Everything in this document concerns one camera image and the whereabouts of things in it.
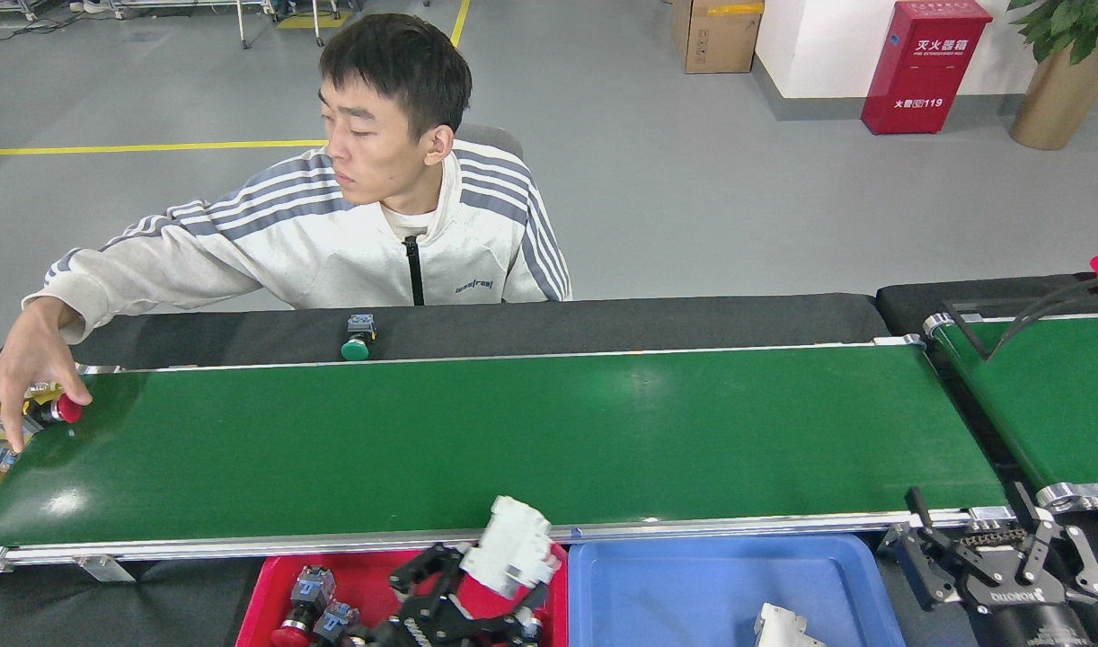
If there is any white circuit breaker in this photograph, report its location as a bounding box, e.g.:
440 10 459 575
458 495 562 602
753 603 826 647

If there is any brown cardboard box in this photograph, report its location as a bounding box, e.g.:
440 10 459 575
672 0 766 75

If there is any long green conveyor belt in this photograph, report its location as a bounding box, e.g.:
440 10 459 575
0 334 1017 576

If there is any conveyor drive chain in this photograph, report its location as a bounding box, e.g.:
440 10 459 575
958 528 1026 549

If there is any black cable bundle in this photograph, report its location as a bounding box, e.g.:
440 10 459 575
944 279 1098 360

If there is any potted green plant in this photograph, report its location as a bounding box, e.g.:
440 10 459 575
1007 0 1098 151

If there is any white wheeled stand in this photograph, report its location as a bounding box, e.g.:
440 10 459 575
235 0 325 49

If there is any short green conveyor belt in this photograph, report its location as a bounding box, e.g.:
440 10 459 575
924 310 1098 513

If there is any green mushroom push button switch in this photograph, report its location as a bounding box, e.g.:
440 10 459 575
340 313 378 363

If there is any red fire extinguisher box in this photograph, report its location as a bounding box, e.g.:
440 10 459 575
861 0 993 136

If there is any blue plastic tray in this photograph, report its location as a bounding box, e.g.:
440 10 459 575
567 535 908 647

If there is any red plastic tray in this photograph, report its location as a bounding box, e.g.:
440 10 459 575
236 544 570 647

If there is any person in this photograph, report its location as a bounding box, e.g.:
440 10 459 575
23 13 572 347

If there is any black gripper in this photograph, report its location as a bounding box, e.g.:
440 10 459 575
881 484 1098 647
369 545 551 647

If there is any person's right hand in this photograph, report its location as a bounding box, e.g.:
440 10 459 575
0 297 93 455

